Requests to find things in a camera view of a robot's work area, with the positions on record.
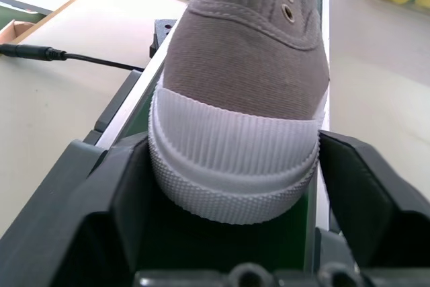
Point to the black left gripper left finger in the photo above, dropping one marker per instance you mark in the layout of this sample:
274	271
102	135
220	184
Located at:
60	213

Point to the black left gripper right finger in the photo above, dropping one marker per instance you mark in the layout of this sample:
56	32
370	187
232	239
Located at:
376	206

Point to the grey canvas sneaker white toe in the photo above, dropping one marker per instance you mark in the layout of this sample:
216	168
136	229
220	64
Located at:
242	99

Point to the brown cardboard shoebox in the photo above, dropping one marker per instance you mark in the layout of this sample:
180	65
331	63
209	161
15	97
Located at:
15	30

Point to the green conveyor belt silver frame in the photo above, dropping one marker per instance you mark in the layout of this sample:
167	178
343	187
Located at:
141	105

